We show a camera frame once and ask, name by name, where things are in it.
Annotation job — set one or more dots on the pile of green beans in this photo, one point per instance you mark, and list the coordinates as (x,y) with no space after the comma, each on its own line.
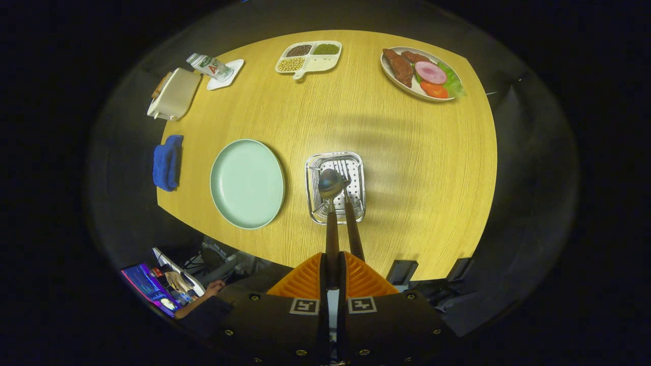
(325,49)

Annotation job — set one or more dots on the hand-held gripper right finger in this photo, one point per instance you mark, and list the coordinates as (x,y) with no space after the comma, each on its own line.
(386,330)

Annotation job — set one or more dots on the large brown meat piece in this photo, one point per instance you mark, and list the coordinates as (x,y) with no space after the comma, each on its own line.
(399,68)

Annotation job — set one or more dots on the white drink bottle green label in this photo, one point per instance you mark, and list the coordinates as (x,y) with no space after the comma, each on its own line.
(211,66)

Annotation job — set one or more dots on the small brown meat piece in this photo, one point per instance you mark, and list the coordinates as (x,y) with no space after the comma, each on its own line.
(413,56)

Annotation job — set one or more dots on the white flat panel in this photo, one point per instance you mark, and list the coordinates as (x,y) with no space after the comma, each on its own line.
(168,259)

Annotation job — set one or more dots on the red tomato slice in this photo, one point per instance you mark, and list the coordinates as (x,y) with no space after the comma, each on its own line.
(435,90)

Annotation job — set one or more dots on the green lettuce leaf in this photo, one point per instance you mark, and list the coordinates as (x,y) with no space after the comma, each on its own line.
(455,84)

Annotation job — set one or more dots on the white square coaster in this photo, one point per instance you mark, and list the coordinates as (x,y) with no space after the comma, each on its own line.
(236,66)

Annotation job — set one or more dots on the pink ham slice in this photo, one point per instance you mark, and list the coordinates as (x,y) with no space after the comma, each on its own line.
(431,72)

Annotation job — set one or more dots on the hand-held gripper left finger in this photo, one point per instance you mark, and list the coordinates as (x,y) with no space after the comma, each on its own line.
(279,330)

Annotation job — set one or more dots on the white toaster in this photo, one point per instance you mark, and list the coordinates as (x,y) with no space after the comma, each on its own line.
(178,94)

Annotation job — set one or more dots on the tan rounded object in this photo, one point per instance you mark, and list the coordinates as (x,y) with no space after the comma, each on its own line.
(179,282)

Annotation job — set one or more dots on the pile of brown beans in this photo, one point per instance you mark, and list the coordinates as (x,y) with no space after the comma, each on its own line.
(299,50)

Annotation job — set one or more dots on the light green plate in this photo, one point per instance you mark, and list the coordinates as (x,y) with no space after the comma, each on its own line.
(246,183)

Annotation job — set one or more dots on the brown toast slice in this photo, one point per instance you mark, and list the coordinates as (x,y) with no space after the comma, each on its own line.
(161,85)

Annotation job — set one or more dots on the blue folded cloth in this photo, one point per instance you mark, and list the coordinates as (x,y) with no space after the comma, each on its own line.
(167,162)

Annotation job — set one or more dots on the pile of yellow beans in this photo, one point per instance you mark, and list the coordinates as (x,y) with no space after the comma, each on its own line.
(291,64)

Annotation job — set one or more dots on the black table bracket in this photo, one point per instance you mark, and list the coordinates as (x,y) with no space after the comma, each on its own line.
(459,269)
(402,272)

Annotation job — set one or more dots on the purple lit screen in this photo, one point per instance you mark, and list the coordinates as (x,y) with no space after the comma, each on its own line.
(145,284)

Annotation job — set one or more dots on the white divided dish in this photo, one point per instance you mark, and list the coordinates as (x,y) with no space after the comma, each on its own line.
(320,63)

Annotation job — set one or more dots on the white oval food plate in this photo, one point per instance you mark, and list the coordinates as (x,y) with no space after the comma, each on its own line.
(416,91)

